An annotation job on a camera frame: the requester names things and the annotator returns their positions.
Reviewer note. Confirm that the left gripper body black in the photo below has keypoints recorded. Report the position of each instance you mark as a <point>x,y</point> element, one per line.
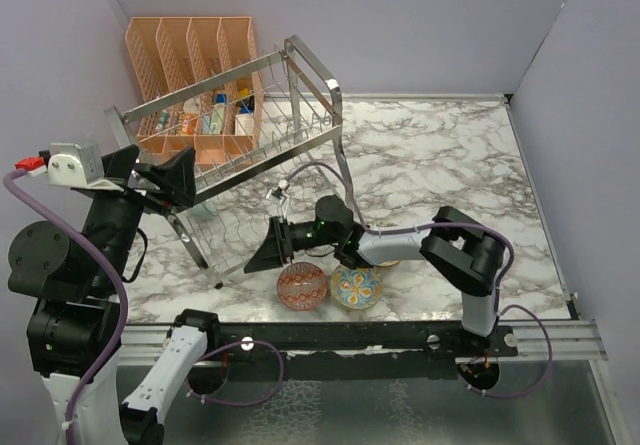
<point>151,196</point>

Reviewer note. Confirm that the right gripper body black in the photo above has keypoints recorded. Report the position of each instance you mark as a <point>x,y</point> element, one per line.
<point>305,235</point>

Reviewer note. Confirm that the blue orange floral bowl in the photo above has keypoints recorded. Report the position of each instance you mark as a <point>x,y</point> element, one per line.
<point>356,289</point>

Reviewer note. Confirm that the celadon green bowl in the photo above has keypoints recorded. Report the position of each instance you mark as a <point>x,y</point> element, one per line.
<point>205,210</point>

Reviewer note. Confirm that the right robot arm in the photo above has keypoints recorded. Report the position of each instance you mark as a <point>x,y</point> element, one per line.
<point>470,256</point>

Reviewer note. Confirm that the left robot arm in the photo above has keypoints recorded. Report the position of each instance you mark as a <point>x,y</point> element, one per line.
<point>76,277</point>

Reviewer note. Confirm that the green tube in organizer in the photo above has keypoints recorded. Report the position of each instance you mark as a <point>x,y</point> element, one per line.
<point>214,120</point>

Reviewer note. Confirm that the white blue box in organizer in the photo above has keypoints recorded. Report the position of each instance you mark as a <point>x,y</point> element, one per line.
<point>244,122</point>

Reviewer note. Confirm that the leaf pattern white bowl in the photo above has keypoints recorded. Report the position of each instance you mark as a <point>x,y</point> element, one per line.
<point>388,264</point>

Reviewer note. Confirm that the peach plastic file organizer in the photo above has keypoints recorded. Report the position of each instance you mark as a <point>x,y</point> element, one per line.
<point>170,53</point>

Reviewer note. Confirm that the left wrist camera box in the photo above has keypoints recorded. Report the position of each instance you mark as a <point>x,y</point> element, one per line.
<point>74,165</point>

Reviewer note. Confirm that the steel wire dish rack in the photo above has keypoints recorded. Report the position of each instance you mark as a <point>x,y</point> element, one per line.
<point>302,110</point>

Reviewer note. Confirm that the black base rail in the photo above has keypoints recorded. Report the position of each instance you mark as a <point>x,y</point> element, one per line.
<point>328,351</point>

